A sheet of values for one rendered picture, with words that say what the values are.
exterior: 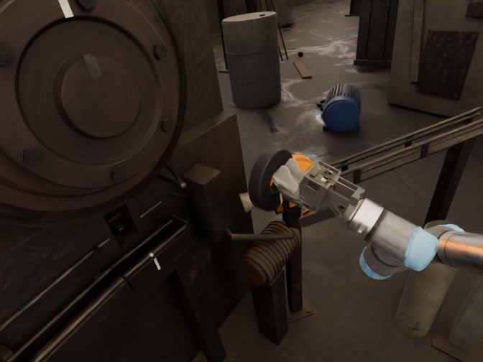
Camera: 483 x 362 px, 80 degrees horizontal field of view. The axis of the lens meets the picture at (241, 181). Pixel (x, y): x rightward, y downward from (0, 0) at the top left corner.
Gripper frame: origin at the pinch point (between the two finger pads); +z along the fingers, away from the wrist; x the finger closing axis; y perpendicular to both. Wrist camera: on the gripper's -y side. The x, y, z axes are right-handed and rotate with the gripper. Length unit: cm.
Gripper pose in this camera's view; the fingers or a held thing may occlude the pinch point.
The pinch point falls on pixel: (272, 172)
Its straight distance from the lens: 69.5
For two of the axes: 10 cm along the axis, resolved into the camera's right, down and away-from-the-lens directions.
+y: 1.1, -7.1, -7.0
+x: -6.2, 5.0, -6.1
